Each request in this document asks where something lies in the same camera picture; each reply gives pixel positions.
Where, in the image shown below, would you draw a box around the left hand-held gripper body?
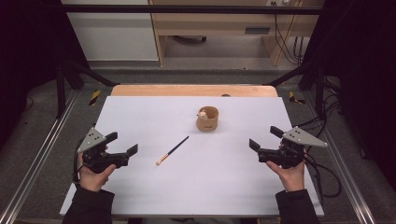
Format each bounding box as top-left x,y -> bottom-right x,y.
77,127 -> 131,175

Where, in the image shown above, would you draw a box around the black frame strut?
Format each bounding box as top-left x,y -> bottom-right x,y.
263,60 -> 327,119
55,58 -> 121,119

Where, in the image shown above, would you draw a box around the aluminium floor rail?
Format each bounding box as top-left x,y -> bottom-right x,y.
0,89 -> 79,224
302,89 -> 378,224

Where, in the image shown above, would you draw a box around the round wooden cup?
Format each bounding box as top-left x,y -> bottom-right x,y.
195,105 -> 220,133

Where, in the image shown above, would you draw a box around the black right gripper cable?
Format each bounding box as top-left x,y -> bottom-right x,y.
303,145 -> 343,199

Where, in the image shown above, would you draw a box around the person's right hand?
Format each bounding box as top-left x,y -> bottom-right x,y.
265,160 -> 308,193

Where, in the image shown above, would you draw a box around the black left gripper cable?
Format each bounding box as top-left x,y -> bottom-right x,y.
72,139 -> 87,185

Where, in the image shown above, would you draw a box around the light wooden desk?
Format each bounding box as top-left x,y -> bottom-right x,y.
148,0 -> 325,67

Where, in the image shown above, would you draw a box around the wooden table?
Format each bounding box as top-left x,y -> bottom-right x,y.
110,84 -> 279,98

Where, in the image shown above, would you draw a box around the black brush with tan tip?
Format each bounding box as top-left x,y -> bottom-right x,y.
155,135 -> 191,166

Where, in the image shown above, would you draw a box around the black hanging desk cables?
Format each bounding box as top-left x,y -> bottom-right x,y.
272,13 -> 305,66

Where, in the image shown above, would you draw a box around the person's left hand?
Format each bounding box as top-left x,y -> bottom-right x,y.
78,151 -> 117,193

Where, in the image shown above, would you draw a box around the black floor cables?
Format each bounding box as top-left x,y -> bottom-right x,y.
292,76 -> 343,138

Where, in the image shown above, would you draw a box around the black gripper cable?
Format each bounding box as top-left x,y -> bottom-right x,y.
303,145 -> 343,199
72,139 -> 87,185

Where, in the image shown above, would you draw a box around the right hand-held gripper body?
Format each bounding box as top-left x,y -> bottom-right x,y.
257,125 -> 329,170

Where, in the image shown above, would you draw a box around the black horizontal frame bar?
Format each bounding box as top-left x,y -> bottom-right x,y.
60,4 -> 325,16

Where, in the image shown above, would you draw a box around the black curtain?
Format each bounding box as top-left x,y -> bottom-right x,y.
0,0 -> 92,151
302,0 -> 396,191

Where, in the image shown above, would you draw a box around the white cabinet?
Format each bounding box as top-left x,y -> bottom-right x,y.
61,0 -> 160,63

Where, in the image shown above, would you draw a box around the yellow black striped tape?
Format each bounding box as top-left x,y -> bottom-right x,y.
88,89 -> 102,107
288,91 -> 306,105

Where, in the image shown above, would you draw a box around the white table board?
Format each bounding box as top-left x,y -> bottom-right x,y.
59,95 -> 325,217

